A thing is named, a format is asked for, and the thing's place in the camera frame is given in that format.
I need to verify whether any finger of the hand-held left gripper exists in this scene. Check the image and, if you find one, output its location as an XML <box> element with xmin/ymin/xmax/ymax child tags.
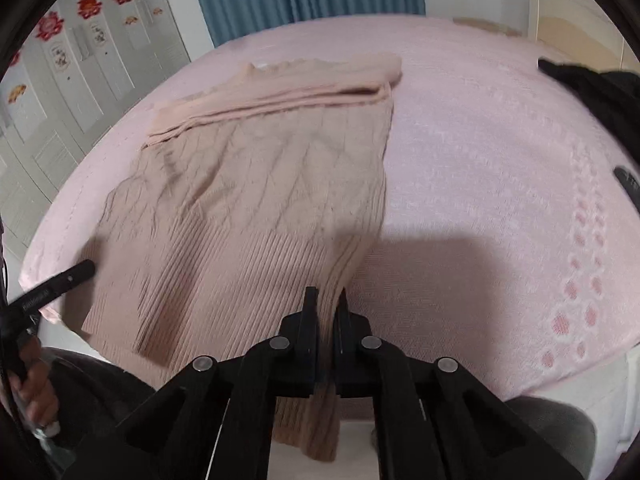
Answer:
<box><xmin>7</xmin><ymin>260</ymin><xmax>97</xmax><ymax>318</ymax></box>

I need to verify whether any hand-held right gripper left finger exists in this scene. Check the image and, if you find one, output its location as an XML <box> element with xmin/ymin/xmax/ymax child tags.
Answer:
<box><xmin>65</xmin><ymin>287</ymin><xmax>321</xmax><ymax>480</ymax></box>

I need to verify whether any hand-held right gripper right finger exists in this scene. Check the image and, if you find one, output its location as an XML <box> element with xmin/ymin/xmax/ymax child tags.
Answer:
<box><xmin>334</xmin><ymin>287</ymin><xmax>586</xmax><ymax>480</ymax></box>

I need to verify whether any beige knit sweater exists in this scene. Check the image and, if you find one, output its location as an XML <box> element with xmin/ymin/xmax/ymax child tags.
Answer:
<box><xmin>80</xmin><ymin>54</ymin><xmax>403</xmax><ymax>463</ymax></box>

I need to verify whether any person's left hand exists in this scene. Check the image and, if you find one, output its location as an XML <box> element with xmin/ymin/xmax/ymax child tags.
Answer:
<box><xmin>10</xmin><ymin>335</ymin><xmax>62</xmax><ymax>428</ymax></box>

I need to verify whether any person's left leg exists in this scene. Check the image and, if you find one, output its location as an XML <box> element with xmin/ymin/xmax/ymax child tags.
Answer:
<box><xmin>35</xmin><ymin>347</ymin><xmax>168</xmax><ymax>480</ymax></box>

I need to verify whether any white wardrobe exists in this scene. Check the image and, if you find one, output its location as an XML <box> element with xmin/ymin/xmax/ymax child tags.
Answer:
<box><xmin>0</xmin><ymin>0</ymin><xmax>193</xmax><ymax>261</ymax></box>

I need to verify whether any pink bedspread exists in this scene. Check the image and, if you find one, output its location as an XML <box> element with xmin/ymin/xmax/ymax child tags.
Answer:
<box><xmin>20</xmin><ymin>15</ymin><xmax>640</xmax><ymax>401</ymax></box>

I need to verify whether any white mattress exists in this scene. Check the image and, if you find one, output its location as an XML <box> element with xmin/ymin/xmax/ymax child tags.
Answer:
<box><xmin>520</xmin><ymin>347</ymin><xmax>640</xmax><ymax>461</ymax></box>

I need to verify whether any row of red paper cutouts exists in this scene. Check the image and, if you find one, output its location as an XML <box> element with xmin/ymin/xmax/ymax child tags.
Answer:
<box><xmin>35</xmin><ymin>0</ymin><xmax>161</xmax><ymax>43</ymax></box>

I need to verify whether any black flat object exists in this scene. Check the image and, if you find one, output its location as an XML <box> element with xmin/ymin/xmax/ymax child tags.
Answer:
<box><xmin>614</xmin><ymin>165</ymin><xmax>640</xmax><ymax>201</ymax></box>

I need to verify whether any black cloth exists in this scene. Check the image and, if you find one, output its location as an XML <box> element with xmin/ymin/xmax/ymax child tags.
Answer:
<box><xmin>537</xmin><ymin>57</ymin><xmax>640</xmax><ymax>146</ymax></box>

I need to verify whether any cream headboard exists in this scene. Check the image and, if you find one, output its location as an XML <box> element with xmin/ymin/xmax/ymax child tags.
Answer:
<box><xmin>527</xmin><ymin>0</ymin><xmax>640</xmax><ymax>76</ymax></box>

